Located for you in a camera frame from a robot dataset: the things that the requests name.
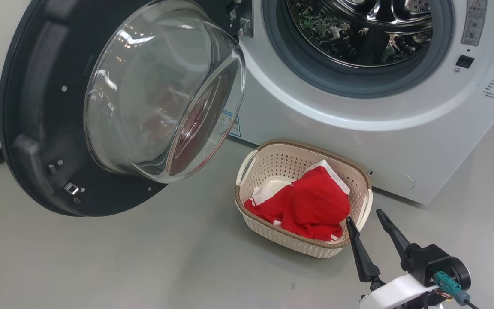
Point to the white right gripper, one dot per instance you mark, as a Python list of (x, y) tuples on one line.
[(393, 294)]

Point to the red and white jersey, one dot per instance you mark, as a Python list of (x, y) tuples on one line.
[(315, 201)]

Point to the round black glass washer door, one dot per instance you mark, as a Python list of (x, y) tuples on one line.
[(45, 107)]

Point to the white front-load washing machine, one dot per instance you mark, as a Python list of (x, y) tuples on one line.
[(324, 141)]

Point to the cream perforated laundry basket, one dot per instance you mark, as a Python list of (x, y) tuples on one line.
[(281, 163)]

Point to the grey rubber door gasket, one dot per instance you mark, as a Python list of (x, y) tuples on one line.
[(281, 56)]

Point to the blue energy label sticker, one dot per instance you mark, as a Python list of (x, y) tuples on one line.
[(234, 126)]

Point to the steel washer drum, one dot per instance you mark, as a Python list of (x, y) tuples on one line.
[(358, 38)]

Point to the grey warning sticker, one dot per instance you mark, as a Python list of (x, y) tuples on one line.
[(474, 21)]

